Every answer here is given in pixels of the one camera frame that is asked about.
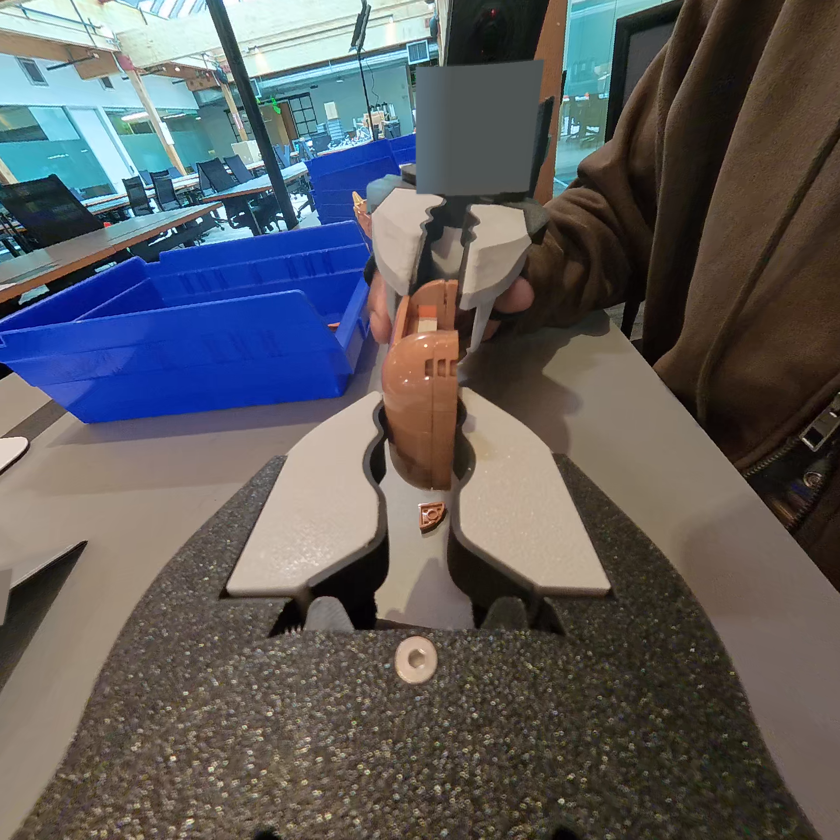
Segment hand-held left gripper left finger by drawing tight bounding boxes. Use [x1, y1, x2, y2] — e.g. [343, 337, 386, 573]
[225, 392, 389, 598]

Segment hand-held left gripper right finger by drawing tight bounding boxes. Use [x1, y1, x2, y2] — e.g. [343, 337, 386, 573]
[449, 390, 613, 597]

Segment row of black office chairs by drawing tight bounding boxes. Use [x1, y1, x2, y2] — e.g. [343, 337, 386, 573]
[121, 156, 253, 217]

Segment black light stand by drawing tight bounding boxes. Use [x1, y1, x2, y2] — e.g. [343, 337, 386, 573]
[350, 0, 376, 140]

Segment person's right forearm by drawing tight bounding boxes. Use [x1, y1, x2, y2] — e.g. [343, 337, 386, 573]
[525, 141, 713, 332]

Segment wooden post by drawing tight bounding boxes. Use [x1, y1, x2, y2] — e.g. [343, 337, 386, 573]
[548, 0, 569, 99]

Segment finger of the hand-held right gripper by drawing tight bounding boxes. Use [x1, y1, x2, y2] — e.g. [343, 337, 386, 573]
[371, 190, 437, 327]
[457, 202, 530, 357]

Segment large blue plastic bin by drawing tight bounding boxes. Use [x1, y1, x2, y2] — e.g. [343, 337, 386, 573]
[0, 220, 373, 425]

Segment person's right hand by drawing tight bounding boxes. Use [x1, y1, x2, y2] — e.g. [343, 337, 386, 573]
[366, 259, 535, 343]

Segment brown rounded lego assembly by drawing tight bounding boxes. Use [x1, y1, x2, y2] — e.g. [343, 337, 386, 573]
[382, 279, 461, 491]

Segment black ceiling pole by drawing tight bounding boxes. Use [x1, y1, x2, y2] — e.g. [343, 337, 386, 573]
[205, 0, 301, 232]

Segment black desk monitor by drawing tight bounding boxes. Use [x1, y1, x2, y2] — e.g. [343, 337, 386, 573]
[0, 174, 91, 249]

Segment stacked blue plastic bins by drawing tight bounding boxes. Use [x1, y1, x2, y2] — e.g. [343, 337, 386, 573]
[305, 134, 419, 227]

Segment black mesh chair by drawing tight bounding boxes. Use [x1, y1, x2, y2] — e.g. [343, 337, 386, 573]
[535, 97, 556, 198]

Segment wooden office desk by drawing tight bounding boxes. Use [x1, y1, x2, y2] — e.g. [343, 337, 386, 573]
[200, 161, 309, 198]
[0, 202, 224, 304]

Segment large black monitor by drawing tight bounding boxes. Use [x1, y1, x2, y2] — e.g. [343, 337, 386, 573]
[610, 0, 685, 135]

